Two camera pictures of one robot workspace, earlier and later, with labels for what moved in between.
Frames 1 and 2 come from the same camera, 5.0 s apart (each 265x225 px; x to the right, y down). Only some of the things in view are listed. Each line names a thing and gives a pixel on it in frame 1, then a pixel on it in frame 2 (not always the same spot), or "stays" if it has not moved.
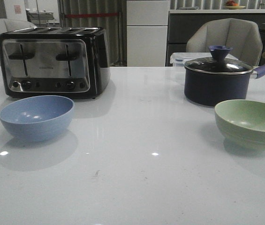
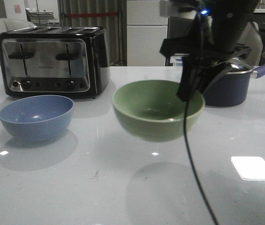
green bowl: x=249 y=124 → x=151 y=110
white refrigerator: x=147 y=24 stays
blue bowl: x=37 y=118 stays
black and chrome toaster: x=71 y=62 stays
